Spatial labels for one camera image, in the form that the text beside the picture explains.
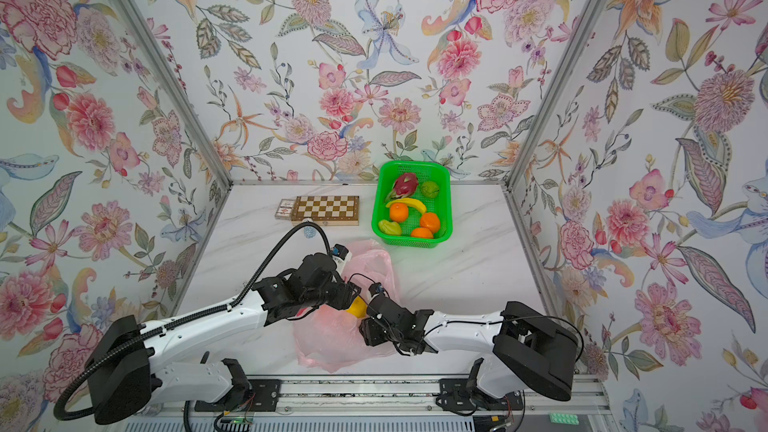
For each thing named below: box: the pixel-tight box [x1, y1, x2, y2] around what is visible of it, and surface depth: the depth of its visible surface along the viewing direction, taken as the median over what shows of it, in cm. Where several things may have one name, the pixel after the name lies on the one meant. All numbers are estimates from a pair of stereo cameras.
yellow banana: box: [386, 198, 426, 215], surface depth 112 cm
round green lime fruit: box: [421, 181, 440, 198], surface depth 116 cm
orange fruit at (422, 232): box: [411, 227, 433, 239], surface depth 100 cm
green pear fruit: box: [378, 219, 402, 236], surface depth 101 cm
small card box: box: [274, 198, 295, 221], surface depth 112 cm
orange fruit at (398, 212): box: [390, 202, 409, 223], surface depth 109 cm
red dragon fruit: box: [390, 172, 418, 199], surface depth 113 cm
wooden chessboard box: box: [291, 195, 360, 227], surface depth 112 cm
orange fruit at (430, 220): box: [420, 212, 440, 234], surface depth 105 cm
